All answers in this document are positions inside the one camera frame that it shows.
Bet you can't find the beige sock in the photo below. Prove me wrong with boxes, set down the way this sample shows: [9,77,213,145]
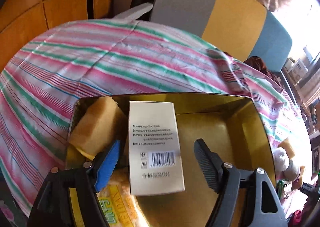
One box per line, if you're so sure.
[283,159,300,181]

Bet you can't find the green Weidan rice cracker pack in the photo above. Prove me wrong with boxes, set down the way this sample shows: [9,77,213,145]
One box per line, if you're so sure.
[97,167,149,226]

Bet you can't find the gold tin box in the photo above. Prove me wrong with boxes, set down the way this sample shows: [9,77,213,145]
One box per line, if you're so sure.
[65,92,277,227]

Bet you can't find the beige barcode carton box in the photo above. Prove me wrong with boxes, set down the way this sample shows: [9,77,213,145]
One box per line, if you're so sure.
[128,101,185,196]

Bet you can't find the small yellow sponge far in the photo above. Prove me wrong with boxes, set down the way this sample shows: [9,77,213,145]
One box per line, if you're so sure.
[278,138,295,159]

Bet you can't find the striped pink green bedsheet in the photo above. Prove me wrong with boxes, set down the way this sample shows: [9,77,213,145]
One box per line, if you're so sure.
[1,19,312,215]

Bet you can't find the red cloth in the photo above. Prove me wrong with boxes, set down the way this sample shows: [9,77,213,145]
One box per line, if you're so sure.
[244,56,282,87]

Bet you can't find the white boxes by window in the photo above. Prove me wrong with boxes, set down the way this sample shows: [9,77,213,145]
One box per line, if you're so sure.
[284,58,308,83]

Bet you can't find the wooden wardrobe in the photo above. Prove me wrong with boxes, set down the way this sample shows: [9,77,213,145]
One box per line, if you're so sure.
[1,0,113,68]

